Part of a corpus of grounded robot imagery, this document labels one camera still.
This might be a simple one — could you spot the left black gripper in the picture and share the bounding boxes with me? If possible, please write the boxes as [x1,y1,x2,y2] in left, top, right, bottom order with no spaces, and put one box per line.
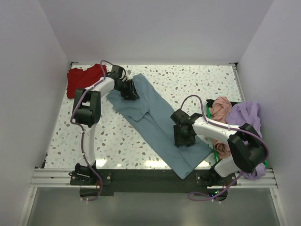
[116,80,139,101]

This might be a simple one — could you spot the blue-grey t-shirt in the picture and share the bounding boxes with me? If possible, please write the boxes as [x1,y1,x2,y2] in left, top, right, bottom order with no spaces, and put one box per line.
[107,74,212,179]

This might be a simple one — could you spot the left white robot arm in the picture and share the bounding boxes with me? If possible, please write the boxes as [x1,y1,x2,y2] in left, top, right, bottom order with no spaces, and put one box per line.
[70,65,140,185]

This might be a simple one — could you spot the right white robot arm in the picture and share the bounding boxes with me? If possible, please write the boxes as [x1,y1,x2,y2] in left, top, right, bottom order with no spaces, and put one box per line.
[171,109,269,185]

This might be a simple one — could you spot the crumpled pink t-shirt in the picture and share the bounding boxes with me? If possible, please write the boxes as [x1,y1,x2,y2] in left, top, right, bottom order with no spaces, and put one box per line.
[209,97,232,159]

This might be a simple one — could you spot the folded red t-shirt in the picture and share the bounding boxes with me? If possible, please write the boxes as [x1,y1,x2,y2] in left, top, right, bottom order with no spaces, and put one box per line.
[67,64,107,99]

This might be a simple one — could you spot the crumpled lilac t-shirt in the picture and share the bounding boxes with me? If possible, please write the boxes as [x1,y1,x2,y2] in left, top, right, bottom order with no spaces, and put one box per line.
[226,101,266,180]

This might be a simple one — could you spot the green plastic bin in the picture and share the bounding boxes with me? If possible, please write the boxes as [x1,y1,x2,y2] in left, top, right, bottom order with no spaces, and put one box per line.
[205,101,270,170]

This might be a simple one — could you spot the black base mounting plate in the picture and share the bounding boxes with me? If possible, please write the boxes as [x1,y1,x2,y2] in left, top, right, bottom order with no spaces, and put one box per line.
[69,167,236,198]

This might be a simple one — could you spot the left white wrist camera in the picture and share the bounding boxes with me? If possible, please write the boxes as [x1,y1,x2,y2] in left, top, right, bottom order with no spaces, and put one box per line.
[121,71,132,81]

